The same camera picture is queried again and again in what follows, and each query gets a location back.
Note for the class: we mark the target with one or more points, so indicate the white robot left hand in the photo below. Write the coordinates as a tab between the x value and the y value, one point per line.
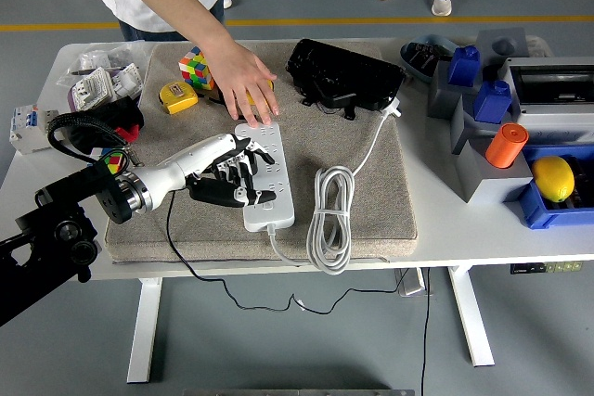
195	164

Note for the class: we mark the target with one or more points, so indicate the person's right hand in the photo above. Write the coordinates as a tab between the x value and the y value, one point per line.
241	80

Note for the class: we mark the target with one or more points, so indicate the white power strip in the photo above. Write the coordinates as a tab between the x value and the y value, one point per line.
278	215

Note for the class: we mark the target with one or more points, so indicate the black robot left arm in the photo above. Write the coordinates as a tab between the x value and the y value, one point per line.
69	196

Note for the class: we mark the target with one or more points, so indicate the person's right forearm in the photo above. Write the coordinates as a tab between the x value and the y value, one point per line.
185	11

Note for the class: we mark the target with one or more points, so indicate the yellow tape measure marked 5m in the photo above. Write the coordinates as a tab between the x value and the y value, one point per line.
250	98

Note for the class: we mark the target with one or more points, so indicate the large colourful puzzle cube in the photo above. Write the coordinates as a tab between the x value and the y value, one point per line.
192	69

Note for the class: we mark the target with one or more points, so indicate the yellow tape measure photo label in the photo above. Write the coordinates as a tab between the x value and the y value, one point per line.
178	99

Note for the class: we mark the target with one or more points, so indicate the red clip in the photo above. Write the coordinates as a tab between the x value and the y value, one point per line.
126	132

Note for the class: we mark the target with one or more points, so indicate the small colourful puzzle cube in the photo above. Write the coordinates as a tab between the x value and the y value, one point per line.
113	164

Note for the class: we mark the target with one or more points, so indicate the black cloth pouch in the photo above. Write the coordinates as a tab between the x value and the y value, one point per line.
120	111

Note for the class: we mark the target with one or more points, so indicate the white socket module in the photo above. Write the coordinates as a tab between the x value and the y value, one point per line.
125	80

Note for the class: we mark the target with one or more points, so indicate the white socket pack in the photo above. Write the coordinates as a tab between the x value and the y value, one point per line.
90	90

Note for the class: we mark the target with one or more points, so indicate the clear plastic parts bag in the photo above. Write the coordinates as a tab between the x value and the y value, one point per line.
99	58

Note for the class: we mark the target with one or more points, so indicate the blue bowl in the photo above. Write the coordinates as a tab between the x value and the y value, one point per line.
415	72

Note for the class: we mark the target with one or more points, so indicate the white table leg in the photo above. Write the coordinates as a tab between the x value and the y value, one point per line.
144	331
471	322

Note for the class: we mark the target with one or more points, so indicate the white circuit breaker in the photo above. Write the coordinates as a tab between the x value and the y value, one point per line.
23	122

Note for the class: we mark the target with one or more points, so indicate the grey-brown mat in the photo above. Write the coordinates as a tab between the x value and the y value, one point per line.
380	201

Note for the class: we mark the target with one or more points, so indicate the black binder clips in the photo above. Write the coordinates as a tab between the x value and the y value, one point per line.
424	60

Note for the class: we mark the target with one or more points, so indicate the grey block with socket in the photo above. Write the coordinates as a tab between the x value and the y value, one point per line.
466	129
441	101
492	189

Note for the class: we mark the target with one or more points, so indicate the blue shape block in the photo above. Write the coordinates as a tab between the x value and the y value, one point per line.
464	67
492	104

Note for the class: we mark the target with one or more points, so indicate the orange cylinder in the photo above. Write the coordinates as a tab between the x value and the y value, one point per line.
506	145

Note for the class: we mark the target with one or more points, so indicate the beige round object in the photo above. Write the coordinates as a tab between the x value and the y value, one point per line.
538	46

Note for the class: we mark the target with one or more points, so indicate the grey electrical box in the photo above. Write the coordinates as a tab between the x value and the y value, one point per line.
547	129

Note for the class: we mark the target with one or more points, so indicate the yellow lemon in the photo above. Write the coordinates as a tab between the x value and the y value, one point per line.
552	178

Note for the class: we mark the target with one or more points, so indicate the blue plastic bin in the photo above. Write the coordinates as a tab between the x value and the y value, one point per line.
538	217

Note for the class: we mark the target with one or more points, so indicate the black table control panel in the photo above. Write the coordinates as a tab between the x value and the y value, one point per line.
529	269

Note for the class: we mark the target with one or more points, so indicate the metal bracket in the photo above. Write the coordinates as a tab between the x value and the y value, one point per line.
410	282

